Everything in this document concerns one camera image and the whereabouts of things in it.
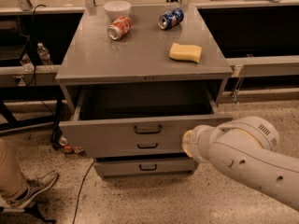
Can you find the khaki trouser leg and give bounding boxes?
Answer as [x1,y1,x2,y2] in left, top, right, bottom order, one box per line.
[0,140,28,202]

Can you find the black table frame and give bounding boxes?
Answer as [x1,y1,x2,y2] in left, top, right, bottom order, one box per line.
[0,90,64,143]

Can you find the grey metal rail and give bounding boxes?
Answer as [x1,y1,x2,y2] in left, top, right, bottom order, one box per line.
[226,55,299,77]

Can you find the clear water bottle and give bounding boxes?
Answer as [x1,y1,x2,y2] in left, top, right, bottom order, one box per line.
[37,43,52,65]

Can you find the yellow sponge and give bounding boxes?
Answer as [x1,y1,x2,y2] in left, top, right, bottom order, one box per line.
[169,43,202,63]

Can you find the orange soda can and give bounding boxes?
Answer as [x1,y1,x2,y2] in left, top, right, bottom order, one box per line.
[107,16,132,40]

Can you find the grey drawer cabinet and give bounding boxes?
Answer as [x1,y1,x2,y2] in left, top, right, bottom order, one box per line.
[55,3,234,181]

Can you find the black floor cable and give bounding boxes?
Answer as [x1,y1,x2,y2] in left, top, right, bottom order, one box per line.
[71,160,95,224]

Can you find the white bowl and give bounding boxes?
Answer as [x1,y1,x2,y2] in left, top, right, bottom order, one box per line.
[104,1,131,20]

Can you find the grey bottom drawer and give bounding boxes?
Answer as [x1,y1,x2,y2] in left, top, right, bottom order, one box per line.
[93,157,198,178]

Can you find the grey top drawer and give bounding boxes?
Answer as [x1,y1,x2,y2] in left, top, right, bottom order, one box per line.
[60,92,231,159]

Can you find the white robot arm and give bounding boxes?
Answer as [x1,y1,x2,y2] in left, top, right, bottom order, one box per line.
[182,116,299,210]

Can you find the grey drawer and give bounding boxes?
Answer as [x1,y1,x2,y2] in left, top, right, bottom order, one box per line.
[93,157,198,178]
[60,92,231,159]

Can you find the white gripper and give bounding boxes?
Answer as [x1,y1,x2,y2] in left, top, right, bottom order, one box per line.
[182,125,215,162]

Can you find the snack packets on floor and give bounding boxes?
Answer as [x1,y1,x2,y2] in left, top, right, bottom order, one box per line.
[59,136,85,155]

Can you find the blue soda can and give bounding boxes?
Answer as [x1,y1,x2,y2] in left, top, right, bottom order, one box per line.
[157,7,184,30]

